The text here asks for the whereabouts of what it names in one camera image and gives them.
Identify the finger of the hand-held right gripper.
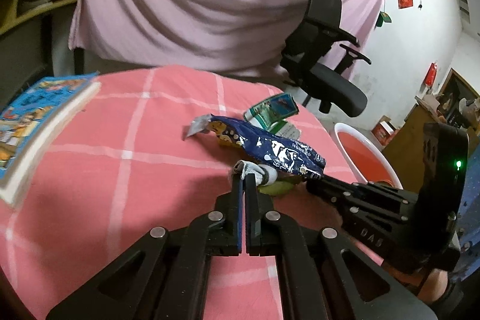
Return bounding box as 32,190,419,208
322,175,420,210
305,179,410,227

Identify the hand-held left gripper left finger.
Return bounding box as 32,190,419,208
45,174,245,320

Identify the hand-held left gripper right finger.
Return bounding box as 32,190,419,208
244,173,439,320

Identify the white wrapper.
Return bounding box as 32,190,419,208
234,160,279,190

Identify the yellow peel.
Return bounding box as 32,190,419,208
259,179,301,197

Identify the white basin with red inside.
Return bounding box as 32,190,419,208
333,122,404,193

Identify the blue snack wrapper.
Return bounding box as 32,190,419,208
183,113,327,186

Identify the person's right hand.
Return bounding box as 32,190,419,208
415,268,449,304

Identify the blue patterned cloth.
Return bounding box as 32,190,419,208
455,170,480,283

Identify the red box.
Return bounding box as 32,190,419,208
372,120,399,150

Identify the wooden cabinet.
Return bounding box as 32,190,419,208
382,100,430,190

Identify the green snack packet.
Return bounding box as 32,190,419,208
243,93,303,141

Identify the red hanging ornament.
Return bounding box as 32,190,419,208
425,61,440,88

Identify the black office chair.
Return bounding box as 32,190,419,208
280,0,372,118

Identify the pink checked tablecloth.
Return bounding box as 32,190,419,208
0,65,384,320

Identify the blue illustrated book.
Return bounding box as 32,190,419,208
0,72,102,208

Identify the wooden shelf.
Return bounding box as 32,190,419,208
0,0,85,39

